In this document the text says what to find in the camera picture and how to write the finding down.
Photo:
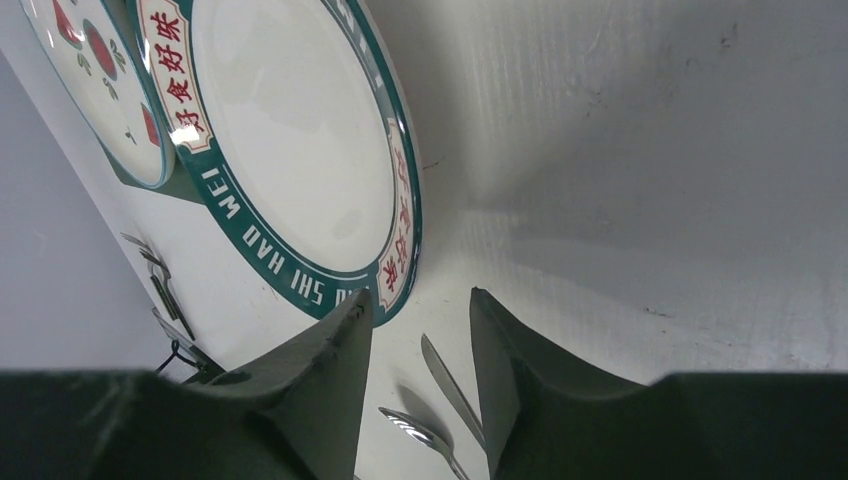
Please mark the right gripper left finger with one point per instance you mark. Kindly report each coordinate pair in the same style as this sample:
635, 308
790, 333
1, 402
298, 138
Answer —
292, 413

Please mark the white plate strawberry pattern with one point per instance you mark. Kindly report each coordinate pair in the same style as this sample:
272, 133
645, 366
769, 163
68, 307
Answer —
91, 47

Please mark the silver spoon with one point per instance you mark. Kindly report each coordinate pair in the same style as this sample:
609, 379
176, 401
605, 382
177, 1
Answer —
419, 432

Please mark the dark green placemat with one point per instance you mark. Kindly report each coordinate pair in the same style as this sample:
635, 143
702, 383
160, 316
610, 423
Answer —
179, 185

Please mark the silver table knife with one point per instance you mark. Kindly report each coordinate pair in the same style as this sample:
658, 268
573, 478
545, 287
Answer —
451, 390

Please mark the white plate teal rim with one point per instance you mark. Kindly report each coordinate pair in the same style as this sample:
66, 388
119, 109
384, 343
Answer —
290, 120

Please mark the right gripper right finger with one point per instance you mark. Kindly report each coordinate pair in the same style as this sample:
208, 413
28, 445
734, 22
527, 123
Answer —
548, 414

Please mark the silver fork dark handle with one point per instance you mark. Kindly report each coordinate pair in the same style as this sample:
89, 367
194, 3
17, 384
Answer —
154, 270

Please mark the slim silver fork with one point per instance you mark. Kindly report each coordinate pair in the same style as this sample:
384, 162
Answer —
175, 298

